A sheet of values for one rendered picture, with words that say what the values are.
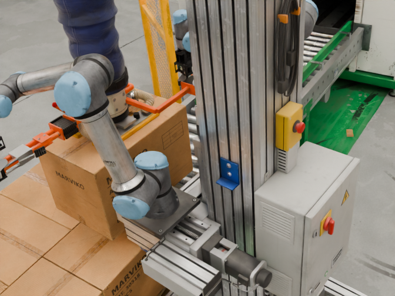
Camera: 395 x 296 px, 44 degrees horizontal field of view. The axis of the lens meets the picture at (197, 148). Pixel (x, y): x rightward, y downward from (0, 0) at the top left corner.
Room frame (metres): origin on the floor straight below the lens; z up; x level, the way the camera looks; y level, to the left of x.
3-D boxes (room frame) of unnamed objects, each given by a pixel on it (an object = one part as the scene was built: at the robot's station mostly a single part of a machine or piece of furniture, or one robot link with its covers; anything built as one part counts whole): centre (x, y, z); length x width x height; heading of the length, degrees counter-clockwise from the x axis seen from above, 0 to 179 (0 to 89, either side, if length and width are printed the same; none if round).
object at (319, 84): (2.76, -0.73, 0.50); 2.31 x 0.05 x 0.19; 142
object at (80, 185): (1.90, 0.38, 0.87); 0.60 x 0.40 x 0.40; 138
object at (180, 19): (1.93, 0.00, 1.50); 0.09 x 0.08 x 0.11; 67
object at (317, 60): (3.07, -0.90, 0.60); 1.60 x 0.10 x 0.09; 142
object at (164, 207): (1.35, 0.17, 1.09); 0.15 x 0.15 x 0.10
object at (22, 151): (1.55, 0.69, 1.20); 0.07 x 0.07 x 0.04; 48
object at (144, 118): (1.84, 0.31, 1.10); 0.34 x 0.10 x 0.05; 138
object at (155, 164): (1.35, 0.17, 1.20); 0.13 x 0.12 x 0.14; 156
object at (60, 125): (1.72, 0.54, 1.20); 0.10 x 0.08 x 0.06; 48
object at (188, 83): (1.95, -0.02, 1.20); 0.09 x 0.08 x 0.05; 48
